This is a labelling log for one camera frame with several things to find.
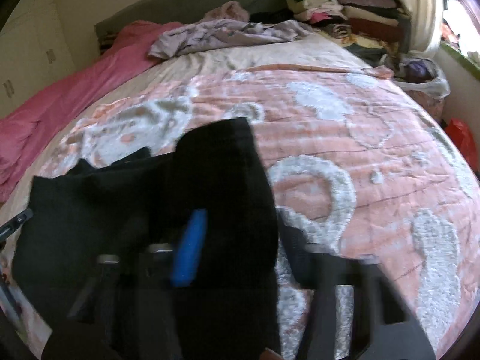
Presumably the black IKISS sweater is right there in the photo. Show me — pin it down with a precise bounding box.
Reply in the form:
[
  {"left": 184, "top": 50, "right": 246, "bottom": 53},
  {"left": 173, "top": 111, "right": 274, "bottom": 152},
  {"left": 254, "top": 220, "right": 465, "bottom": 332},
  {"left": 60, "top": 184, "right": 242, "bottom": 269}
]
[{"left": 12, "top": 118, "right": 280, "bottom": 359}]

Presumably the white plastic bag with clothes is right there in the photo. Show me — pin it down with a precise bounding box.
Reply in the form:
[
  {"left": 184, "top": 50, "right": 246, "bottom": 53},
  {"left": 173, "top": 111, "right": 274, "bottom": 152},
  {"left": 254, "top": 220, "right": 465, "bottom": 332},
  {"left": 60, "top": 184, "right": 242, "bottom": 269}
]
[{"left": 380, "top": 54, "right": 451, "bottom": 99}]

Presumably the stack of folded clothes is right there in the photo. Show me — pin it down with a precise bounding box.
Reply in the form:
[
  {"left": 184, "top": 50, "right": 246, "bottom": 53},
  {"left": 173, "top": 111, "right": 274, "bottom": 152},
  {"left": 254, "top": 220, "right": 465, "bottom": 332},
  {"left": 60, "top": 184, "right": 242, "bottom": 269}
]
[{"left": 249, "top": 0, "right": 413, "bottom": 65}]

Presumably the pink quilt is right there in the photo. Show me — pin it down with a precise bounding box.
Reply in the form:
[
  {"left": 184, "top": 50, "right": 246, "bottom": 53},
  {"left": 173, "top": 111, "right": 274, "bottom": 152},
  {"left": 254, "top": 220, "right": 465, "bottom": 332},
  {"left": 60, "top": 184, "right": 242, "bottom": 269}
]
[{"left": 0, "top": 20, "right": 182, "bottom": 203}]

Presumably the pink floral bedspread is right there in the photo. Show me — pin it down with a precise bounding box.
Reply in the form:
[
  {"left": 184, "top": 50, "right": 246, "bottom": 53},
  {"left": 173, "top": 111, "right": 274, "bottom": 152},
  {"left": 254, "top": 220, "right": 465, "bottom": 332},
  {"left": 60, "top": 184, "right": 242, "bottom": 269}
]
[{"left": 1, "top": 34, "right": 479, "bottom": 356}]

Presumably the white wardrobe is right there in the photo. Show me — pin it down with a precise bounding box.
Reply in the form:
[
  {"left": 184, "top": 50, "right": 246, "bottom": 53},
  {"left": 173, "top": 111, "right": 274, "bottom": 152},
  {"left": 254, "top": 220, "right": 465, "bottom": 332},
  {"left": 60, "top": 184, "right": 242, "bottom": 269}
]
[{"left": 0, "top": 0, "right": 76, "bottom": 117}]

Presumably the red plastic bag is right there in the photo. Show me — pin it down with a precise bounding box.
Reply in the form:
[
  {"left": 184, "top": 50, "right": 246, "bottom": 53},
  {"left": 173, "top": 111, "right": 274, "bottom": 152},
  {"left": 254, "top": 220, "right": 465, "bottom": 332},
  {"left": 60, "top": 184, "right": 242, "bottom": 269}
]
[{"left": 445, "top": 118, "right": 479, "bottom": 172}]

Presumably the lilac crumpled garment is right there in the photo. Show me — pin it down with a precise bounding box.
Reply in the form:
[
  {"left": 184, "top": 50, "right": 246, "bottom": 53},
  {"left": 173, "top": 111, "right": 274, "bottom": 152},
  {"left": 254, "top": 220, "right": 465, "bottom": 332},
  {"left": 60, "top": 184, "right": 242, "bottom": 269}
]
[{"left": 148, "top": 19, "right": 313, "bottom": 60}]

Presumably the cream curtain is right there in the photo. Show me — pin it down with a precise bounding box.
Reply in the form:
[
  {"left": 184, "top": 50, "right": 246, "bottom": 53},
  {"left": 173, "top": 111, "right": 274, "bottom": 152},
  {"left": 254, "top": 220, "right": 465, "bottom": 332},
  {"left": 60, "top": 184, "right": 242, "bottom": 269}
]
[{"left": 400, "top": 0, "right": 443, "bottom": 59}]

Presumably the dark green headboard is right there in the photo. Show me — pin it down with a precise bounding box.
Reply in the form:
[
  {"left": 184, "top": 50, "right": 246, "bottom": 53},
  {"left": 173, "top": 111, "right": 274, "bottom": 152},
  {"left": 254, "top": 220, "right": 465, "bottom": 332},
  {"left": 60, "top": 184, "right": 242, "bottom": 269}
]
[{"left": 94, "top": 0, "right": 287, "bottom": 53}]

